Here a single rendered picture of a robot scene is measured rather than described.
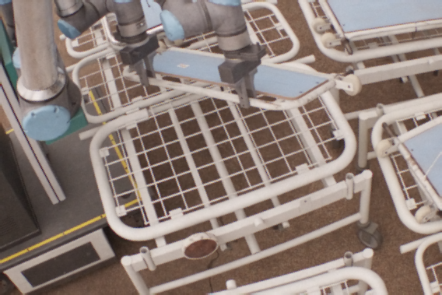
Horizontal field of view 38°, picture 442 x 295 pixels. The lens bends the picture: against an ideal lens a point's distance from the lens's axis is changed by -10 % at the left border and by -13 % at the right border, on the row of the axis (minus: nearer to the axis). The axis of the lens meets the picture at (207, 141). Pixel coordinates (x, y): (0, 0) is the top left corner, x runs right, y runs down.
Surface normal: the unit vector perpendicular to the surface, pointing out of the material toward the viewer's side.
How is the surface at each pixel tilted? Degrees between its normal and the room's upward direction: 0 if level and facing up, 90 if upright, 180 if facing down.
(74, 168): 0
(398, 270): 0
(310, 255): 0
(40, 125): 95
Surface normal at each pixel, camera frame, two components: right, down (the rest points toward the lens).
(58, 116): 0.26, 0.77
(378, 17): -0.18, -0.72
